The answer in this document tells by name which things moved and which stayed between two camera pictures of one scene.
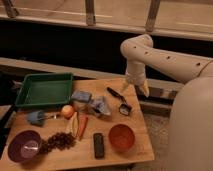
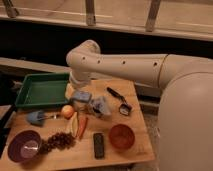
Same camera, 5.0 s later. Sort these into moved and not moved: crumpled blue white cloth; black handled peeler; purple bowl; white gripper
Moved: white gripper
Not moved: black handled peeler; crumpled blue white cloth; purple bowl
